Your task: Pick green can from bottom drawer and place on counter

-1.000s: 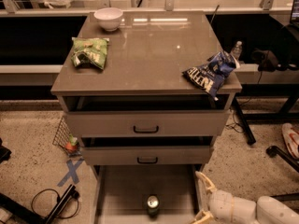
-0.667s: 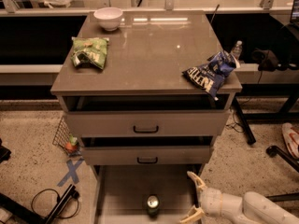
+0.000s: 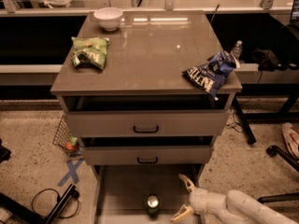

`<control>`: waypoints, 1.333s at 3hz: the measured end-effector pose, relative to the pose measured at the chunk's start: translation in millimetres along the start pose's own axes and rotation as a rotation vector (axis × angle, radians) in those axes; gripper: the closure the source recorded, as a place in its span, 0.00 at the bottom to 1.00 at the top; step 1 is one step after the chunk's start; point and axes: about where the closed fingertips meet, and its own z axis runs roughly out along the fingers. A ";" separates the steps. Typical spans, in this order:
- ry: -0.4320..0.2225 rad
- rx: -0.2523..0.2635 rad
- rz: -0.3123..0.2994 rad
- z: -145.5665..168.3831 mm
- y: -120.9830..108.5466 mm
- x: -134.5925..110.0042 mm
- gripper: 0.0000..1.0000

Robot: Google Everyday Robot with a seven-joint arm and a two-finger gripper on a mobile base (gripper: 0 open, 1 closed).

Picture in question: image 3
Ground black floor cable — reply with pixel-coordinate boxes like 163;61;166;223
30;188;80;220

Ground blue chip bag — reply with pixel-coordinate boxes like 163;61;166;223
182;50;240;101

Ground black stand leg left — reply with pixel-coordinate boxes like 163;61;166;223
0;184;78;224

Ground grey drawer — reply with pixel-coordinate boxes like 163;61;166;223
59;94;233;138
81;136;215;165

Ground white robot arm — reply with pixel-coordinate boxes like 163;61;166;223
171;174;298;224

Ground orange green item in basket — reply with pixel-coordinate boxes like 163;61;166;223
64;135;79;154

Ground bottom open drawer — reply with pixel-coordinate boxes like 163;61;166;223
93;164;203;224

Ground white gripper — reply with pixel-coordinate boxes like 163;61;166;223
171;174;226;223

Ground wire mesh basket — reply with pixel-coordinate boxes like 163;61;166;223
52;118;81;157

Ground clear plastic water bottle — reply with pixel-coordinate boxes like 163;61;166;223
231;40;243;60

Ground grey drawer cabinet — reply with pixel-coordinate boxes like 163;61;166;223
51;11;241;224

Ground black headphones on ledge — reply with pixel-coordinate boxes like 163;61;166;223
251;49;299;72

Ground black table leg right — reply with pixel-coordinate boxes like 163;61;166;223
233;98;256;145

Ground top grey drawer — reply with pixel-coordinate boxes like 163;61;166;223
59;94;233;138

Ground white red sneaker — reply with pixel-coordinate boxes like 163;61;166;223
282;122;299;159

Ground middle grey drawer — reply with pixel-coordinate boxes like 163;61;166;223
81;136;215;165

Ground green soda can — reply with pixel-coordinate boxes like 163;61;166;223
147;195;160;217

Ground blue tape cross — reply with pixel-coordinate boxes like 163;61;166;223
57;158;84;187

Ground green chip bag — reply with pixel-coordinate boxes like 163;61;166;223
71;37;109;70

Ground white ceramic bowl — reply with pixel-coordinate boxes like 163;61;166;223
93;7;123;31

